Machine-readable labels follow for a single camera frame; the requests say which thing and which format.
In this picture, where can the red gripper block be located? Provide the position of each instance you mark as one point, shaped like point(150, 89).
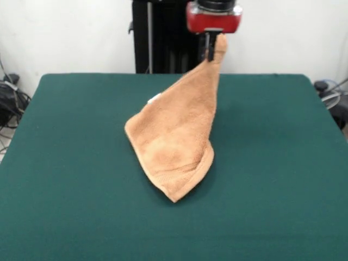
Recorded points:
point(212, 21)

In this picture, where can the tan terry towel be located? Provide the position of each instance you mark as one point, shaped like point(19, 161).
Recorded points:
point(176, 130)

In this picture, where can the grey wheeled chair base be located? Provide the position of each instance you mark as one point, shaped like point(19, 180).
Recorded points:
point(333, 100)

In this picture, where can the dark green table cloth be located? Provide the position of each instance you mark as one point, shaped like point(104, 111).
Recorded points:
point(68, 163)

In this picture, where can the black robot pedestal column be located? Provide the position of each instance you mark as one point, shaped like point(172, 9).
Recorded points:
point(152, 40)

